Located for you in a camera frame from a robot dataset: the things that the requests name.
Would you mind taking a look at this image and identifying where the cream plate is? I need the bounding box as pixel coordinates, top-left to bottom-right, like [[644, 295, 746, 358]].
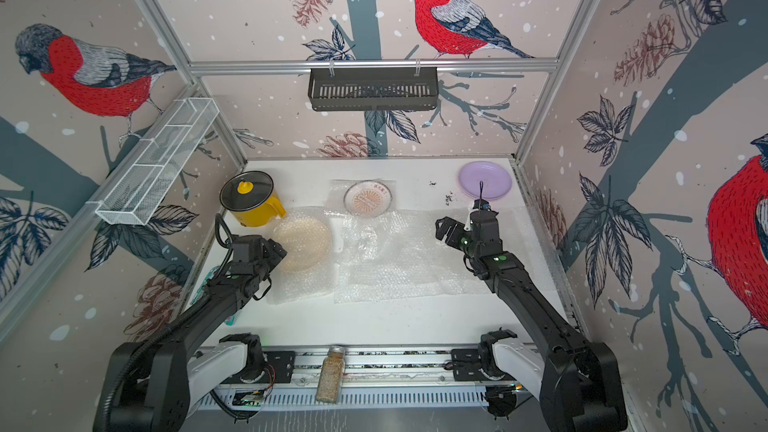
[[270, 207, 333, 273]]

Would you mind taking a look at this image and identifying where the purple plate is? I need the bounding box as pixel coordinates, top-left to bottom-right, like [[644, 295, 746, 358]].
[[458, 161, 513, 201]]

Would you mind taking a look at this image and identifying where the clear bubble wrap sheet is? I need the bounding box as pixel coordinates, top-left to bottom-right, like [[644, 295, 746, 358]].
[[266, 240, 334, 305], [334, 210, 529, 302]]

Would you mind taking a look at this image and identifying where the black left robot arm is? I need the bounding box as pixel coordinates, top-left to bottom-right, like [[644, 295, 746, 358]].
[[93, 235, 287, 431]]

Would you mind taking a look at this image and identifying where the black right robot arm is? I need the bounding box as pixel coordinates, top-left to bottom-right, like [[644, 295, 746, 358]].
[[435, 206, 628, 431]]

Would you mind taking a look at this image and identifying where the patterned plate in bubble wrap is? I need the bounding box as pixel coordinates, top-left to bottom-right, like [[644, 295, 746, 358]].
[[325, 179, 396, 218]]

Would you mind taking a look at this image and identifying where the yellow pot with black lid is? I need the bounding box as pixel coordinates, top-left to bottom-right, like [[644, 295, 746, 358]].
[[219, 171, 287, 228]]

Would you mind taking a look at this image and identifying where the green snack packet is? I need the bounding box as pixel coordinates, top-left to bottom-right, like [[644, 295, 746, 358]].
[[189, 266, 218, 306]]

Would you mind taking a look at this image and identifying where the spice jar with granules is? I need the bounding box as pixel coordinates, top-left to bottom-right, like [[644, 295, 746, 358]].
[[315, 345, 346, 404]]

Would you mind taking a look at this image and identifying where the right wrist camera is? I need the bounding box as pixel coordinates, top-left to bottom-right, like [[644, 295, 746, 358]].
[[472, 198, 492, 212]]

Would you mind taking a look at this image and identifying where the white wire mesh shelf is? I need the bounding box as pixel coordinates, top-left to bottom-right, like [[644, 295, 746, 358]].
[[95, 97, 219, 225]]

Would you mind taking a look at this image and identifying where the black hanging wire basket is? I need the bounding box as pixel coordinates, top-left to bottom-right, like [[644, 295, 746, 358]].
[[308, 67, 439, 112]]

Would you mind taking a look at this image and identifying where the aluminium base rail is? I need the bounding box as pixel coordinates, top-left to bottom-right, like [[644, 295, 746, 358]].
[[197, 344, 625, 412]]

